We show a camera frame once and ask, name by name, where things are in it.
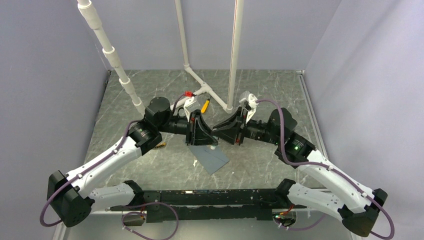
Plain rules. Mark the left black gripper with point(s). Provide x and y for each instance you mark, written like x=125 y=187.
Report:
x=198 y=131

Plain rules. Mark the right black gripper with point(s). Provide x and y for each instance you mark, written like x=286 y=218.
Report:
x=228 y=130

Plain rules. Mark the yellow handled pliers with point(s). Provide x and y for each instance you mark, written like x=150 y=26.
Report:
x=160 y=146

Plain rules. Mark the aluminium extrusion frame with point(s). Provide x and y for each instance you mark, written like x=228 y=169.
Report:
x=107 y=226

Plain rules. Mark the white pipe with red stripe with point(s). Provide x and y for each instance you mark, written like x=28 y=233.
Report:
x=235 y=46

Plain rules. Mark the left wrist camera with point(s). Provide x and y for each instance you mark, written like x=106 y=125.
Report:
x=191 y=104

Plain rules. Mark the white PVC pipe frame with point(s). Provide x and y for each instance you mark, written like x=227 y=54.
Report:
x=181 y=35

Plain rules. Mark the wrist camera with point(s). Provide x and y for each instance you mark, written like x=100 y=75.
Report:
x=191 y=104
x=249 y=102

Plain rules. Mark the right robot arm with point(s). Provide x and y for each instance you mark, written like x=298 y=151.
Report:
x=355 y=205

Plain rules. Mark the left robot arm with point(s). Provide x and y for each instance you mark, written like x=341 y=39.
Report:
x=71 y=197

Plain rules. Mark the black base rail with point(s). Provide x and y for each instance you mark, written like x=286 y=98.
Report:
x=260 y=204

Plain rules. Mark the grey-blue envelope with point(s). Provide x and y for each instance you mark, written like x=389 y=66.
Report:
x=211 y=160

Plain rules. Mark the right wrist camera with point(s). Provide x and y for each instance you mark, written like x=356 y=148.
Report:
x=249 y=102

